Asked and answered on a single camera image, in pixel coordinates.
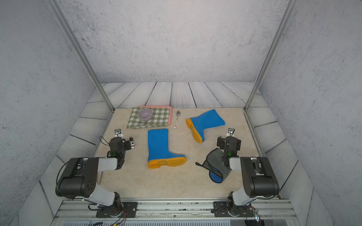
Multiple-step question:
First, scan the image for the left aluminium frame post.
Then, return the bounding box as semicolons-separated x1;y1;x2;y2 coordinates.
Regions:
46;0;115;113

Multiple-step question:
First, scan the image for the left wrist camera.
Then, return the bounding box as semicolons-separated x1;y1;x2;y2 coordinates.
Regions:
114;129;123;137

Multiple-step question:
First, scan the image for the metal spoon white handle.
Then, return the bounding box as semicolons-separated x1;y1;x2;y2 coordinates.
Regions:
173;110;181;129

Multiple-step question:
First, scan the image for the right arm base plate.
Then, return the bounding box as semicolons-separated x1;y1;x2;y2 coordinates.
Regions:
211;201;254;218

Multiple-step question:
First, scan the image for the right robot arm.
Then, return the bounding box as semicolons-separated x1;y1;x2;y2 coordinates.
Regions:
217;136;280;217

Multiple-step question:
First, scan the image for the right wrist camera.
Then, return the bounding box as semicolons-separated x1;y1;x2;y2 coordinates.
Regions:
227;128;235;137

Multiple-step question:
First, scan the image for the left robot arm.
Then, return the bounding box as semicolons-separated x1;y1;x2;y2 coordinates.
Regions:
55;137;134;218

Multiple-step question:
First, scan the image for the blue rubber boot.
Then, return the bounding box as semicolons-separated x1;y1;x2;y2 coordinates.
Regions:
148;129;187;169
186;109;225;143

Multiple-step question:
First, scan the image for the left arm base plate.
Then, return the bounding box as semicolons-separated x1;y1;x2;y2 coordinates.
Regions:
96;202;138;218

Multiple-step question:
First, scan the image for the pink tray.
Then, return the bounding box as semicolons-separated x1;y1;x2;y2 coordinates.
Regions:
141;105;173;126

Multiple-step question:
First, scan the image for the right aluminium frame post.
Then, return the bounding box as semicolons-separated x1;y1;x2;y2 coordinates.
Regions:
244;0;297;112

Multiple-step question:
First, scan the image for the green checkered cloth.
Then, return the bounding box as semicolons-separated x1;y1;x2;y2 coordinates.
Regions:
127;107;170;129

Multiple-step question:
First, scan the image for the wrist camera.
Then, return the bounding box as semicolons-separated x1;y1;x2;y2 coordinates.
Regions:
227;128;235;137
114;129;123;137

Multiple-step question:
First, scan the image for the purple bowl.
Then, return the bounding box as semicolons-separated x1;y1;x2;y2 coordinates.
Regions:
138;108;153;121

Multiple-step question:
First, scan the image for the grey blue cleaning cloth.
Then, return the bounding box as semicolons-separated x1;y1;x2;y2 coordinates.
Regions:
195;148;231;184

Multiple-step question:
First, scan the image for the aluminium frame post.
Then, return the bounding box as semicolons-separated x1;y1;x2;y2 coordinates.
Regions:
46;0;115;113
244;0;297;112

